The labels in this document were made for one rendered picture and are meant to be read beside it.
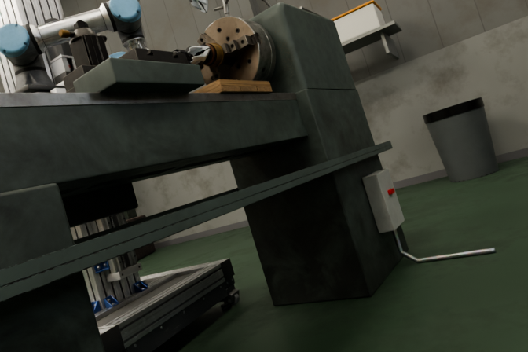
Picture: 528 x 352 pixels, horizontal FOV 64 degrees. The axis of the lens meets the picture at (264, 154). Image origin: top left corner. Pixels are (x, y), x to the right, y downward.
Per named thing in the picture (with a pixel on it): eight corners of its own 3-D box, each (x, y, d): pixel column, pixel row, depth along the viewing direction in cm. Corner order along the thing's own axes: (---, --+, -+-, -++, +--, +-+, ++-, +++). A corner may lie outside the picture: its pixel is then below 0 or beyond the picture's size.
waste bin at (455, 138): (505, 164, 407) (482, 97, 410) (505, 172, 361) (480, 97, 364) (448, 177, 434) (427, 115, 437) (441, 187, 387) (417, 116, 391)
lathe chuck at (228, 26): (216, 101, 188) (205, 30, 186) (276, 89, 170) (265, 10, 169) (203, 101, 180) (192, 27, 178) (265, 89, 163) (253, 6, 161)
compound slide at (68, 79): (124, 94, 139) (119, 79, 140) (144, 82, 134) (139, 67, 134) (66, 94, 122) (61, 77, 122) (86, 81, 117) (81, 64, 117)
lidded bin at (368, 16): (389, 32, 442) (381, 8, 444) (382, 26, 407) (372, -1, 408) (346, 50, 464) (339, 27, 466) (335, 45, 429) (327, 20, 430)
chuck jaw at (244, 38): (234, 48, 172) (257, 33, 165) (239, 59, 171) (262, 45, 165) (218, 45, 162) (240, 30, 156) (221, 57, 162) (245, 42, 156)
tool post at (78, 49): (100, 77, 131) (91, 46, 132) (115, 67, 127) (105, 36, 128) (78, 76, 125) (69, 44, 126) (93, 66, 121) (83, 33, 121)
